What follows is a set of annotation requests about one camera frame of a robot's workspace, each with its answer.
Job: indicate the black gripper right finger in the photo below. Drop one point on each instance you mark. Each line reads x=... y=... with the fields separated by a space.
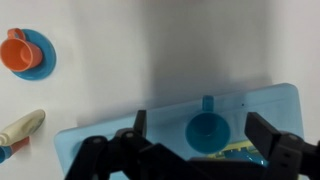
x=286 y=153

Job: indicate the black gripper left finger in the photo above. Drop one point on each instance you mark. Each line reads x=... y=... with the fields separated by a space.
x=96 y=156

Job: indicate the blue toy cup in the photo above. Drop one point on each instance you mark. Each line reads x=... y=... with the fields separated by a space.
x=206 y=133

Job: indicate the light blue toy sink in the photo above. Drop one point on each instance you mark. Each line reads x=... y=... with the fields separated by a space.
x=166 y=116

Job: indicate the orange toy cup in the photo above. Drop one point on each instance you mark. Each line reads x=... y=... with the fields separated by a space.
x=20 y=55

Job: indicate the blue toy utensil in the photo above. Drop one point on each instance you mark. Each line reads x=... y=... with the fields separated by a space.
x=246 y=156

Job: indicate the yellow-green dish rack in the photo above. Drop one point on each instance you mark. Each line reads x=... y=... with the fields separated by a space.
x=233 y=146

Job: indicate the blue toy saucer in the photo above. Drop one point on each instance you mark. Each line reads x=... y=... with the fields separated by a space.
x=46 y=63

